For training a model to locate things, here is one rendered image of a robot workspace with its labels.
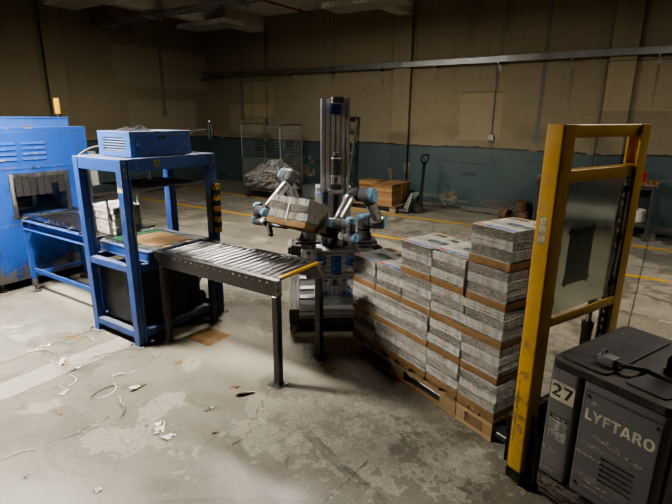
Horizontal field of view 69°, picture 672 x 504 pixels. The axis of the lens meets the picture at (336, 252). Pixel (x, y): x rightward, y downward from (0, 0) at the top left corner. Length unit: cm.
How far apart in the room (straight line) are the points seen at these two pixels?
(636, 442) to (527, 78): 818
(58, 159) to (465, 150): 722
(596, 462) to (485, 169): 806
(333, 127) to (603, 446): 308
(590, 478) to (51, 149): 581
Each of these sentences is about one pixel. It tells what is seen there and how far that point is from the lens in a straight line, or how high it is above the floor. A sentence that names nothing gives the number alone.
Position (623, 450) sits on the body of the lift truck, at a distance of 255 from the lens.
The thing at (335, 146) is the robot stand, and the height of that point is 162.
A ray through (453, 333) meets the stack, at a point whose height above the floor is 57.
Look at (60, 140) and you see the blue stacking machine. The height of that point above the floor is 159.
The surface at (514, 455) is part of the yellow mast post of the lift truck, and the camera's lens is 290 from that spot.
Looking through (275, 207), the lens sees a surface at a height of 118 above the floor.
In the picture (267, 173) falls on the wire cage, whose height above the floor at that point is 59.
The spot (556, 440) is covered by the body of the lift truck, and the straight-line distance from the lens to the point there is 273.
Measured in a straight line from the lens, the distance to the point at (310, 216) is 369.
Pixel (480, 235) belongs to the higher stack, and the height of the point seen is 123.
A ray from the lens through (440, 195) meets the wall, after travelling 1056.
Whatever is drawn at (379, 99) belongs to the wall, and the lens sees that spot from 1112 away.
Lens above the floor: 188
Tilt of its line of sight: 16 degrees down
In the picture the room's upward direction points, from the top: straight up
